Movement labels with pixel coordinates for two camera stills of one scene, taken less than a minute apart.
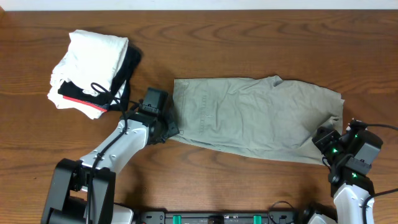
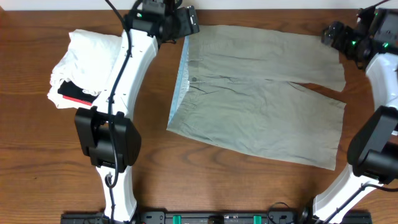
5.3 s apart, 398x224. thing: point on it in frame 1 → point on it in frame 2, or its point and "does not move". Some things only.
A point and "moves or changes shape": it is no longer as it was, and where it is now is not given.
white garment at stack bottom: [62, 102] does not move
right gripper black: [321, 140] → [346, 32]
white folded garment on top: [91, 57] does not move
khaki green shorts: [256, 114] moves or changes shape
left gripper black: [170, 128] → [189, 20]
